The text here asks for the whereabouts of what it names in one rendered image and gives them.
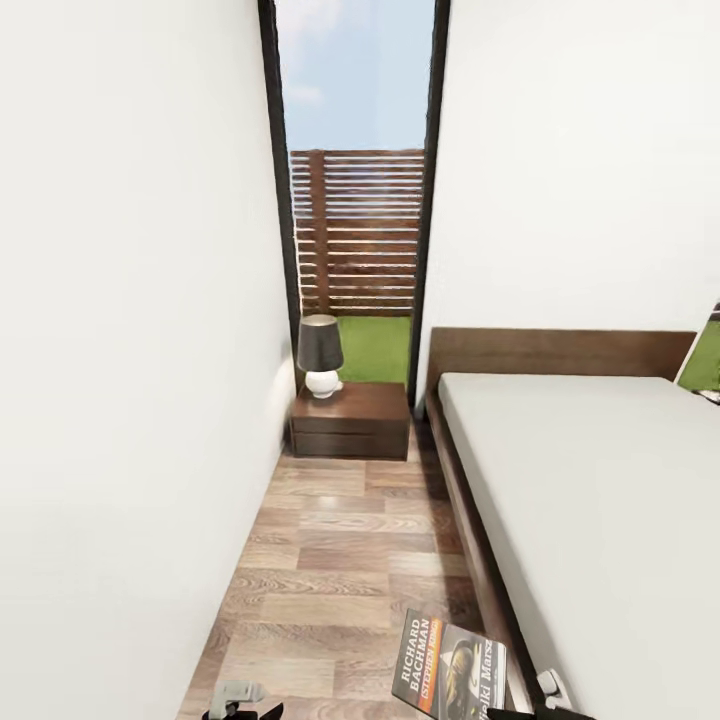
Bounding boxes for hardback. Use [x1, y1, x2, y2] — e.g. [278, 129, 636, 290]
[391, 608, 507, 720]

